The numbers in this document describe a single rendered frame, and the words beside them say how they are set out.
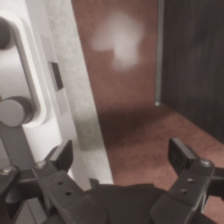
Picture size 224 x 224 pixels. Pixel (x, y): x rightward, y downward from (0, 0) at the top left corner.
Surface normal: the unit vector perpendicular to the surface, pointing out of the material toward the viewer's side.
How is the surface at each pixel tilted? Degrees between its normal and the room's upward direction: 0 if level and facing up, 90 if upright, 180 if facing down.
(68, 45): 0
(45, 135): 0
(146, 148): 0
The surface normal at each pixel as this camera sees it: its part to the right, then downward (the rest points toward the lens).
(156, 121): -0.01, 0.25
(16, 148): 0.98, -0.18
